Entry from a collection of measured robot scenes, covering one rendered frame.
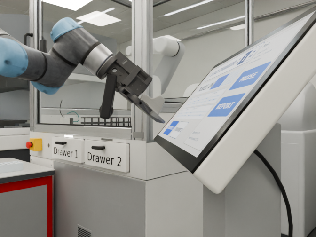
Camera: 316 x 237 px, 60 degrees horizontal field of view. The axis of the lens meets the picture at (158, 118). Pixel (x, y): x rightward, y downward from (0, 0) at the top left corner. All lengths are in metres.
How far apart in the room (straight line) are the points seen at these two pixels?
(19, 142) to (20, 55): 1.60
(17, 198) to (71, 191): 0.24
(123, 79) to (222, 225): 0.41
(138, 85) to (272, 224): 0.44
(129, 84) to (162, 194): 0.55
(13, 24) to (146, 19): 1.38
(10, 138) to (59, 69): 1.49
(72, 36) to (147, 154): 0.51
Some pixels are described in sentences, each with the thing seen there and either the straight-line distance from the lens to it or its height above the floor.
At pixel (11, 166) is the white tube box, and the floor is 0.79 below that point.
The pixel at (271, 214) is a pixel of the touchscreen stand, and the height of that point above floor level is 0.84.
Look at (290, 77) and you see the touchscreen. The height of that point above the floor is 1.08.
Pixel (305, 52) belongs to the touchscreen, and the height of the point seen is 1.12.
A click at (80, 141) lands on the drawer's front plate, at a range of 1.33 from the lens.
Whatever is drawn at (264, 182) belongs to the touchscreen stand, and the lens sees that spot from 0.60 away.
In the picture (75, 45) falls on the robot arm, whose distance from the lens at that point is 0.72.
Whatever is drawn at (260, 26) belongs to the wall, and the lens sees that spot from 4.45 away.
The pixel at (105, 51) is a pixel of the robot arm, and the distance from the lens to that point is 0.72.
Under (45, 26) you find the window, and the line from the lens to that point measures 1.80.
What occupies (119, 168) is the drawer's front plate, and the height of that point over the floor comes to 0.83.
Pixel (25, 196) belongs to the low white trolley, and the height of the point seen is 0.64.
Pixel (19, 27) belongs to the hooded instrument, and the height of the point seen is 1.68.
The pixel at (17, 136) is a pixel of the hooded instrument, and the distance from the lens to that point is 2.20.
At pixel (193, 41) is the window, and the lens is 1.31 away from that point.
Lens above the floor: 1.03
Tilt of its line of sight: level
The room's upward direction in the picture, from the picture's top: straight up
